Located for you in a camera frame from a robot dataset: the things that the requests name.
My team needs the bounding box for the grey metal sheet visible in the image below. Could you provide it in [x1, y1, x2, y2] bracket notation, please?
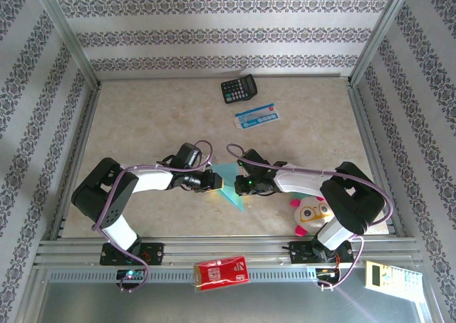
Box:
[35, 282, 428, 323]

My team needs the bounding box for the red printed packet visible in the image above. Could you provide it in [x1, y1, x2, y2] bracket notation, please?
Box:
[193, 254, 252, 292]

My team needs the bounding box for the aluminium back rail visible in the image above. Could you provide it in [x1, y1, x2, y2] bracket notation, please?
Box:
[98, 73, 352, 82]

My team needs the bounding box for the black desk calculator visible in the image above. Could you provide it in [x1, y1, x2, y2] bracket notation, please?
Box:
[220, 73, 259, 105]

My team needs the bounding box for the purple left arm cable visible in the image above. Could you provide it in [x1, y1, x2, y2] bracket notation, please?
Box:
[91, 140, 214, 294]

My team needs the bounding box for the grey slotted cable duct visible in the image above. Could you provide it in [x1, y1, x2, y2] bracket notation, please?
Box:
[48, 267, 320, 283]

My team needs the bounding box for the beige remote control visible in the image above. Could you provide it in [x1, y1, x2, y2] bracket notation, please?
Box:
[363, 260, 424, 301]

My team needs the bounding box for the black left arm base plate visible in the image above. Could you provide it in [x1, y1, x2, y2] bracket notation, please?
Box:
[99, 242, 165, 267]

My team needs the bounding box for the aluminium mounting rail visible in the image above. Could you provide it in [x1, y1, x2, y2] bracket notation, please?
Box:
[33, 235, 421, 269]

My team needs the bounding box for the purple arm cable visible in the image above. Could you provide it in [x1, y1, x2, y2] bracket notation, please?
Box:
[91, 140, 214, 294]
[226, 143, 394, 291]

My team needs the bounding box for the aluminium frame post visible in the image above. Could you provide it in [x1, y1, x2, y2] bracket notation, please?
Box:
[30, 0, 103, 88]
[349, 0, 418, 87]

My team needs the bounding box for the white pink plush toy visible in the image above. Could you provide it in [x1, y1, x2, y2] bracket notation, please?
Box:
[289, 196, 338, 237]

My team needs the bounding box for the light blue cloth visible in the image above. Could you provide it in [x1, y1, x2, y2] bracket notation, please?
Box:
[212, 162, 247, 212]

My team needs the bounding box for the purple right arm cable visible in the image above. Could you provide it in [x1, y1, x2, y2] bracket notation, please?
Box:
[226, 143, 394, 291]

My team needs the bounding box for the blue white flat packet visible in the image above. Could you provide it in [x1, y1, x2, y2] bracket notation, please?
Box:
[234, 102, 281, 131]

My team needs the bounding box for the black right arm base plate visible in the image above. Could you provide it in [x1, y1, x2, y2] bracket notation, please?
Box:
[289, 240, 356, 266]

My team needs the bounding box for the aluminium side rail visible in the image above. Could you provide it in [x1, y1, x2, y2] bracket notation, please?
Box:
[347, 82, 405, 238]
[48, 83, 103, 240]

